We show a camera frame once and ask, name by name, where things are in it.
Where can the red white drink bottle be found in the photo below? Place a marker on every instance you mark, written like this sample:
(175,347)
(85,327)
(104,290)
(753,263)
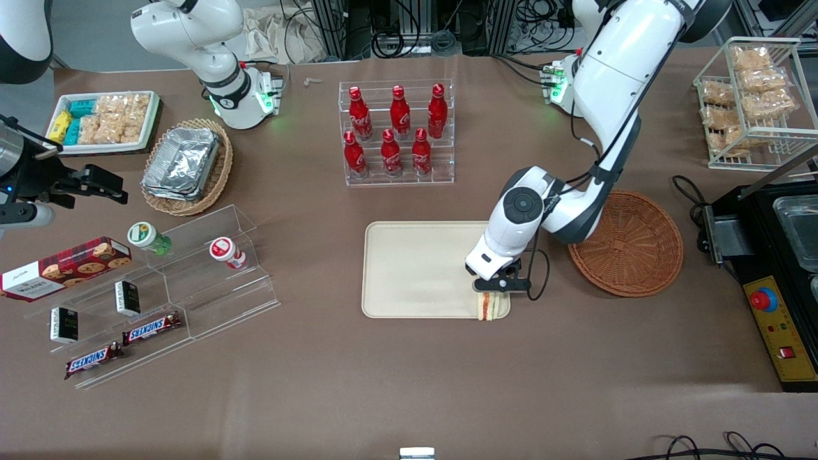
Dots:
(225,250)

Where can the metal pan in machine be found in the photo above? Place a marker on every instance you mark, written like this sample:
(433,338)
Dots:
(799,230)

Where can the small black white box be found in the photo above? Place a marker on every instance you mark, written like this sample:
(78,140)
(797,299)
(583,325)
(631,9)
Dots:
(128,298)
(64,325)

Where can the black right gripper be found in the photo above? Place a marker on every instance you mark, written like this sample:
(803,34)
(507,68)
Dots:
(39,177)

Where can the snickers chocolate bar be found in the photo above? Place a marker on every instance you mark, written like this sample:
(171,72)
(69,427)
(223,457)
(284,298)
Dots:
(152,328)
(92,360)

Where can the stack of foil trays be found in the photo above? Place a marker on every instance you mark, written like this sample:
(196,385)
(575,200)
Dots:
(182,163)

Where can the clear acrylic stepped shelf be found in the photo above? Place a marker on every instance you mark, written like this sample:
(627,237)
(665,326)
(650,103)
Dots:
(217,300)

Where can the green capped drink bottle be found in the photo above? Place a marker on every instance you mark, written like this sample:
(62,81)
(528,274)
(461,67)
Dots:
(146,236)

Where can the clear rice cracker bag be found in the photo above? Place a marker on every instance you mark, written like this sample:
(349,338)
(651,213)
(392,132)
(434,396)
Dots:
(121,130)
(121,105)
(89,130)

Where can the light oval wicker basket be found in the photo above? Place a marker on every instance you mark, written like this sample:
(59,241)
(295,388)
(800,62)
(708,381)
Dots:
(217,182)

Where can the black countertop machine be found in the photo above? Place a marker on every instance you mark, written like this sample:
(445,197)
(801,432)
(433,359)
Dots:
(760,255)

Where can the triangle sandwich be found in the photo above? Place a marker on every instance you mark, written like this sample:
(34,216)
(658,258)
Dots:
(487,308)

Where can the red tartan cookie box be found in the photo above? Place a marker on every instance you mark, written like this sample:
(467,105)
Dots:
(64,268)

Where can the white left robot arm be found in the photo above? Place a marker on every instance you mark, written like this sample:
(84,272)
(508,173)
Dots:
(613,76)

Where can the red cola bottle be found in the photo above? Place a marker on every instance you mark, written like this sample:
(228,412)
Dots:
(354,158)
(421,154)
(360,115)
(401,114)
(437,112)
(391,156)

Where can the bagged fried snack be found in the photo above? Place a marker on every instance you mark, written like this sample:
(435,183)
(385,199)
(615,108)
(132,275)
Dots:
(728,145)
(719,117)
(752,57)
(763,80)
(770,104)
(717,93)

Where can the red emergency stop button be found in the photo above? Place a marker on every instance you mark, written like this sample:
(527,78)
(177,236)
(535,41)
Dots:
(763,299)

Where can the small silver white device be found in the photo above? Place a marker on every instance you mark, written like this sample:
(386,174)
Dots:
(416,453)

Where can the clear acrylic bottle rack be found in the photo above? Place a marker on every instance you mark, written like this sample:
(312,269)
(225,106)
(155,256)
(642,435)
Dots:
(396,182)

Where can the yellow snack packet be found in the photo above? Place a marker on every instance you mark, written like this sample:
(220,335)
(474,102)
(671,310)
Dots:
(60,126)

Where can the beige rectangular tray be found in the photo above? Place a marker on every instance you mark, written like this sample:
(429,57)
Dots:
(415,268)

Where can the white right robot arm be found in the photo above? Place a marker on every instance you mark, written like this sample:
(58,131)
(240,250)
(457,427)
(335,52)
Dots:
(192,38)

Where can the yellow control panel box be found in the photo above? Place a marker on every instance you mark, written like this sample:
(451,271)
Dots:
(786,332)

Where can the brown round wicker basket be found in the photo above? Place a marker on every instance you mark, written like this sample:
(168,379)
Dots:
(632,249)

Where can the white snack tray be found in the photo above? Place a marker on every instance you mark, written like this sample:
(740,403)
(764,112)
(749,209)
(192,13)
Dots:
(150,128)

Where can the red rocker switch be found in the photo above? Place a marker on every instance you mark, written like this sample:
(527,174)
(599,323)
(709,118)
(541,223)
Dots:
(786,352)

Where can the teal snack packet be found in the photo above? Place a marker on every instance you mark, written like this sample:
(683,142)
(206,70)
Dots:
(82,108)
(72,131)

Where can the beige crumpled cloth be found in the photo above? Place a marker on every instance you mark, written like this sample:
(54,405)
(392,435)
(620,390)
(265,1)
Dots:
(268,35)

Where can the small clear plastic piece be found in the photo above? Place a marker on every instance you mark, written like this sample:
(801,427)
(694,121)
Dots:
(313,81)

